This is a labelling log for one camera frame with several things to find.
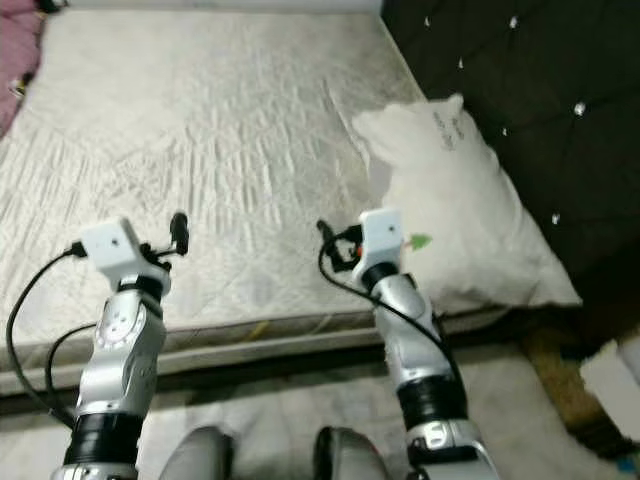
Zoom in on purple cartoon print blanket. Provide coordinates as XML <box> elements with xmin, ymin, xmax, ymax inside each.
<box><xmin>0</xmin><ymin>0</ymin><xmax>46</xmax><ymax>136</ymax></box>

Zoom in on brown shaggy rug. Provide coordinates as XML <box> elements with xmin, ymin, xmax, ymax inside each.
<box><xmin>520</xmin><ymin>325</ymin><xmax>640</xmax><ymax>461</ymax></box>

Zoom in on short black left arm cable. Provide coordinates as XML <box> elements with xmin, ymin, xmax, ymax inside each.
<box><xmin>45</xmin><ymin>322</ymin><xmax>106</xmax><ymax>426</ymax></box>

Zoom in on grey robot right leg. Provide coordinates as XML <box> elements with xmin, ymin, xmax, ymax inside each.
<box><xmin>312</xmin><ymin>428</ymin><xmax>396</xmax><ymax>480</ymax></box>

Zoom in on grey robot left leg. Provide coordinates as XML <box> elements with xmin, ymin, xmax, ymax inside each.
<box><xmin>160</xmin><ymin>425</ymin><xmax>226</xmax><ymax>480</ymax></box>

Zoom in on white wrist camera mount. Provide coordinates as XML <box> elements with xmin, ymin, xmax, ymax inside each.
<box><xmin>357</xmin><ymin>207</ymin><xmax>408</xmax><ymax>271</ymax></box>
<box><xmin>78</xmin><ymin>217</ymin><xmax>166</xmax><ymax>296</ymax></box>

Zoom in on white pillow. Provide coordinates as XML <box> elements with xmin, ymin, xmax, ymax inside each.
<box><xmin>352</xmin><ymin>93</ymin><xmax>583</xmax><ymax>316</ymax></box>

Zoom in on white quilted mattress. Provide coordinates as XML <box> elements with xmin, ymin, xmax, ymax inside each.
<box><xmin>0</xmin><ymin>10</ymin><xmax>541</xmax><ymax>396</ymax></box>

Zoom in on long black left arm cable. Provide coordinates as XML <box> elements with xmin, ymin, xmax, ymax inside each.
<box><xmin>5</xmin><ymin>243</ymin><xmax>89</xmax><ymax>431</ymax></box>

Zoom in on white torn paper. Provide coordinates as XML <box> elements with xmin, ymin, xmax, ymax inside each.
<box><xmin>580</xmin><ymin>340</ymin><xmax>640</xmax><ymax>416</ymax></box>

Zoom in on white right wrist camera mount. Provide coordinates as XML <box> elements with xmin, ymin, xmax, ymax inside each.
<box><xmin>357</xmin><ymin>207</ymin><xmax>408</xmax><ymax>271</ymax></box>

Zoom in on black tufted headboard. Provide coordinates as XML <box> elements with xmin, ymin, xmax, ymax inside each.
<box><xmin>380</xmin><ymin>0</ymin><xmax>640</xmax><ymax>331</ymax></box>

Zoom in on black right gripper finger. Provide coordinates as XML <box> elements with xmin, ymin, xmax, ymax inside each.
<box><xmin>316</xmin><ymin>220</ymin><xmax>346</xmax><ymax>273</ymax></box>

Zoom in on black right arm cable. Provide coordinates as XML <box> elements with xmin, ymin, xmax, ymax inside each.
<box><xmin>318</xmin><ymin>250</ymin><xmax>466</xmax><ymax>391</ymax></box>

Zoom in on dark bed base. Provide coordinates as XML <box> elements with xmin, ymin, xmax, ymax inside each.
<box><xmin>0</xmin><ymin>325</ymin><xmax>531</xmax><ymax>416</ymax></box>

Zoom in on grey robot leg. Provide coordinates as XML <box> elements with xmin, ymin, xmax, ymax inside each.
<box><xmin>160</xmin><ymin>425</ymin><xmax>226</xmax><ymax>480</ymax></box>
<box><xmin>312</xmin><ymin>428</ymin><xmax>396</xmax><ymax>480</ymax></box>

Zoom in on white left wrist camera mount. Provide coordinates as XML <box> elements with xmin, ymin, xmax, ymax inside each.
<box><xmin>78</xmin><ymin>217</ymin><xmax>166</xmax><ymax>296</ymax></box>

